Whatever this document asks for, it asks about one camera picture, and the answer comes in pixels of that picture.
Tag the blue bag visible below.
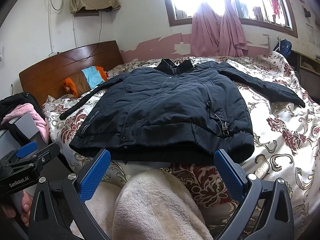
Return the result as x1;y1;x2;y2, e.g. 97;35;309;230
274;39;292;59

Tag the white wall pipe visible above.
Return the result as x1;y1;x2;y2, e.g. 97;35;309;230
48;0;55;56

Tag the olive cloth covered wall unit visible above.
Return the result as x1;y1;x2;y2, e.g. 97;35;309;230
69;0;121;14

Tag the pink fluffy garment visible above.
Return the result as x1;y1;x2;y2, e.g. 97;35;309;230
1;103;49;143

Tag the brown wooden headboard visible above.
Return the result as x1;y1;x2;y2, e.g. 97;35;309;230
19;41;124;105

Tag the dark navy padded jacket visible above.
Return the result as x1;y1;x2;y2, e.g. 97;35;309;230
69;59;304;165

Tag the person's left hand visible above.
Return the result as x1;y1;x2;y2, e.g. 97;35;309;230
1;190;33;227

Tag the orange brown blue pillow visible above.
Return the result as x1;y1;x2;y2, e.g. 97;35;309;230
63;66;108;98

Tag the brown framed window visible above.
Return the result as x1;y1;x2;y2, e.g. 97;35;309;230
164;0;298;37

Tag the grey box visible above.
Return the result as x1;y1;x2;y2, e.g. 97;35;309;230
9;112;39;139

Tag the black power cable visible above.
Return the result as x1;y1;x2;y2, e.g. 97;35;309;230
48;0;104;63

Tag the black clothes pile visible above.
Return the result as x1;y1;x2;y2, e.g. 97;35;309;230
0;92;44;121

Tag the cream fleece blanket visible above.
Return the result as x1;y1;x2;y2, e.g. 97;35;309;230
85;170;212;239

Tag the pink curtain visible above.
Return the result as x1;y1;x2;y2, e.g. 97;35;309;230
190;0;248;57

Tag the wooden side shelf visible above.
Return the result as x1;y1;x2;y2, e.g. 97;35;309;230
293;51;319;93

